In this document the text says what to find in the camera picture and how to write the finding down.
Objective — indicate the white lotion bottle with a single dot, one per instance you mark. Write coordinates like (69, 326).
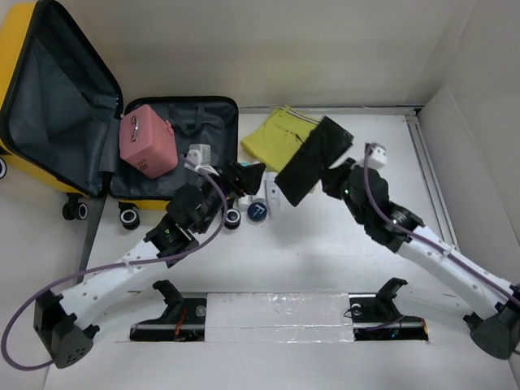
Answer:
(273, 196)

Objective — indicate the round blue cream jar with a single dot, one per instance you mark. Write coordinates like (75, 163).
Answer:
(257, 212)

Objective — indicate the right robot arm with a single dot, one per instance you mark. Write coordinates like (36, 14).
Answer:
(494, 302)

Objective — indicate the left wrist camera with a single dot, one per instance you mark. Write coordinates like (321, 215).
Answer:
(198, 159)

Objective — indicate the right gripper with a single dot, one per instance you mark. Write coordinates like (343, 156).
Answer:
(332, 177)

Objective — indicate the black garment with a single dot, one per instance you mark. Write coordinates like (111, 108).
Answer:
(324, 146)

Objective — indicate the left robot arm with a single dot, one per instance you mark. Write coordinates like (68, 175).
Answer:
(69, 322)

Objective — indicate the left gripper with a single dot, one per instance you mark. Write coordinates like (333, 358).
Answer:
(246, 178)

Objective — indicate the yellow shorts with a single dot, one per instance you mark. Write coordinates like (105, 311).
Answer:
(279, 137)

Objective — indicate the pink cosmetic case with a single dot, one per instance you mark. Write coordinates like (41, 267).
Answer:
(147, 142)

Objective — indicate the yellow hard-shell suitcase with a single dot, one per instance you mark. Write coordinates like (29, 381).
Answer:
(60, 113)

